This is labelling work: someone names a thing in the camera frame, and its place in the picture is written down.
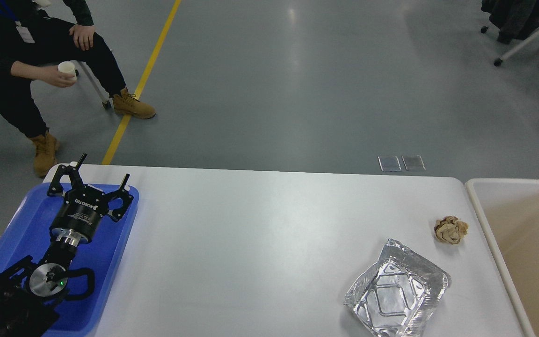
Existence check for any metal floor plate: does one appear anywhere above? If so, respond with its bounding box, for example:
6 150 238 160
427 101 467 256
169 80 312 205
378 155 402 172
402 155 426 171

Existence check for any right metal floor plate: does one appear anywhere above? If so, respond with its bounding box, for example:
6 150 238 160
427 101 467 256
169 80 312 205
402 155 426 171

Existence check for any crumpled brown paper ball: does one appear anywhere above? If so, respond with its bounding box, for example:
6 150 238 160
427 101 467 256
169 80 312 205
434 216 469 245

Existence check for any blue plastic tray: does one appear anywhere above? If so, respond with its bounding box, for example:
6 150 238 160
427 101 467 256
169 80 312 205
0 183 139 337

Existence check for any left metal floor plate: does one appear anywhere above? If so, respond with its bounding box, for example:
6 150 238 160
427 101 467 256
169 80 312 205
378 155 402 172

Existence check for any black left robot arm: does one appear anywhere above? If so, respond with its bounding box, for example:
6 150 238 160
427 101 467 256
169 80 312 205
0 159 139 337

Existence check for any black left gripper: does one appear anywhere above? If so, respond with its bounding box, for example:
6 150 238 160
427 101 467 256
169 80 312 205
47 153 133 243

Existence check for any white rolling chair with coat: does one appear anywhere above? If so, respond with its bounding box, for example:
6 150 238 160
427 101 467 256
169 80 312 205
481 0 539 67

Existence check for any aluminium foil tray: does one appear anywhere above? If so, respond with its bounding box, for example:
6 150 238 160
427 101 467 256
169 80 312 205
344 238 451 337

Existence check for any beige plastic bin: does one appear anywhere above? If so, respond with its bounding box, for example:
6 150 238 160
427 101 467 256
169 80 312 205
466 178 539 337

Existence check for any small white paper cup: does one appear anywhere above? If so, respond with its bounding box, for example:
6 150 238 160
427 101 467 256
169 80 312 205
58 60 77 82

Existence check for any seated person in black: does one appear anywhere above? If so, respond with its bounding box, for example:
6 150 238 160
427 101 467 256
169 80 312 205
0 0 156 177

